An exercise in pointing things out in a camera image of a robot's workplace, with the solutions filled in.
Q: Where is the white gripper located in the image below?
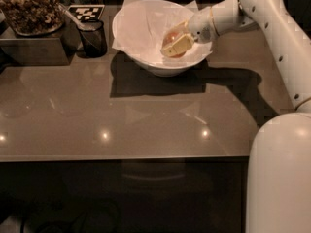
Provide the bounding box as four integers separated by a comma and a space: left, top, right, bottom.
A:
160, 6, 218, 58

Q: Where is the red orange apple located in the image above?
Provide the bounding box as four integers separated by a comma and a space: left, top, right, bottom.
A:
161, 30, 188, 59

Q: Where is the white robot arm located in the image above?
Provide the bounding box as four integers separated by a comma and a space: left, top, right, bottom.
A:
161, 0, 311, 233

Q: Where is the white bowl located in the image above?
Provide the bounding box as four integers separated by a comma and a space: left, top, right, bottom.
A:
111, 0, 214, 78

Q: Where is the glass bowl of snacks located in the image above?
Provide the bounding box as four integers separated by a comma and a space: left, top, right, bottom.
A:
0, 0, 64, 36

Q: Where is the white paper liner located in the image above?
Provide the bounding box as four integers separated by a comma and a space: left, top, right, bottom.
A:
111, 0, 213, 65

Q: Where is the black mesh pen cup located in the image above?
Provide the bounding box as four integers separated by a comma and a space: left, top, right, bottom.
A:
77, 20, 107, 57

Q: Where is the black white marker tag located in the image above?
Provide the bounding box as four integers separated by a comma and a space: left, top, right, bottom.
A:
69, 5, 105, 22

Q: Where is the white spoon in cup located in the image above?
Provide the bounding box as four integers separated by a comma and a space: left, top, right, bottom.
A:
58, 4, 85, 30

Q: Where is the grey metal box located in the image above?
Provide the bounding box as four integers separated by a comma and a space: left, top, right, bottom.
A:
0, 20, 81, 66

